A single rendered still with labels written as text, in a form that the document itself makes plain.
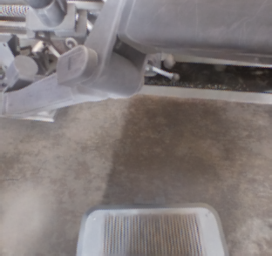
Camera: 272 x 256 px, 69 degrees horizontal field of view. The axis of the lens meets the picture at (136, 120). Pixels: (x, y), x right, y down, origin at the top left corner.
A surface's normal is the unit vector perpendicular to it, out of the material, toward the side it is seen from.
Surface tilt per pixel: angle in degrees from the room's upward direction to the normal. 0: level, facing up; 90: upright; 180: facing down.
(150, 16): 49
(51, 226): 0
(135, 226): 0
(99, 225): 0
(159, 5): 44
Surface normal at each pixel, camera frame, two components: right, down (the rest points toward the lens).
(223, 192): -0.02, -0.62
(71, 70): -0.65, -0.10
